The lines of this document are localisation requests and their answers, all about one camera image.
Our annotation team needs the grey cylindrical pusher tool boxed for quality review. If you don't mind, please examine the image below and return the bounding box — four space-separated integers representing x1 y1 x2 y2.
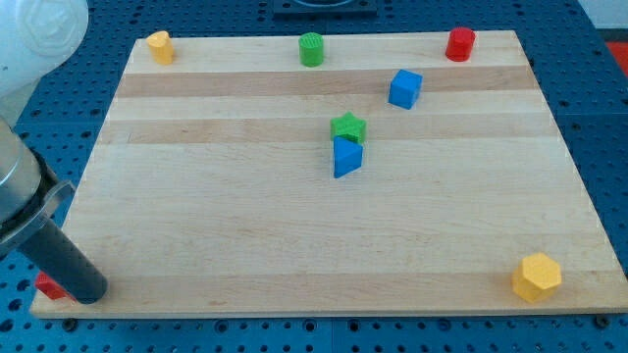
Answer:
1 181 108 304

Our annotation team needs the blue triangle block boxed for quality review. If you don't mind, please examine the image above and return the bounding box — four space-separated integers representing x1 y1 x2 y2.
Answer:
333 136 363 178

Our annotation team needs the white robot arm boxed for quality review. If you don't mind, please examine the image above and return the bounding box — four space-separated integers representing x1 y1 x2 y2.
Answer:
1 0 108 304

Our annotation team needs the wooden board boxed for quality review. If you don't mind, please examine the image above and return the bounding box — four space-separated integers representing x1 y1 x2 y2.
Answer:
30 30 627 319

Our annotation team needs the yellow heart block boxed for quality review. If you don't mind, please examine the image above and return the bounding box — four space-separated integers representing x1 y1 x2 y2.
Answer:
145 30 175 65

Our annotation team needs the green star block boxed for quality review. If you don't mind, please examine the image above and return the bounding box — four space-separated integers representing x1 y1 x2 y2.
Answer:
330 112 367 144

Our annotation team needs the green cylinder block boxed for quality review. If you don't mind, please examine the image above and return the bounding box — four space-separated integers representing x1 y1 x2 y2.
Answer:
298 32 324 67

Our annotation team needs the blue cube block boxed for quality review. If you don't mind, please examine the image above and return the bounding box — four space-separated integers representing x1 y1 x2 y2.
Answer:
388 70 423 110

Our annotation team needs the red cylinder block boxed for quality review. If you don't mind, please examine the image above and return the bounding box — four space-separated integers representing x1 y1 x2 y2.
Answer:
445 26 476 62

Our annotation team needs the yellow hexagon block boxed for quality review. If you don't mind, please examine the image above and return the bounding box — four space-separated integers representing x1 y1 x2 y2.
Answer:
511 252 562 303

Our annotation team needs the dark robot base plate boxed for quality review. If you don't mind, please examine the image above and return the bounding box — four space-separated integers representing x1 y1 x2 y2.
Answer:
269 0 379 16

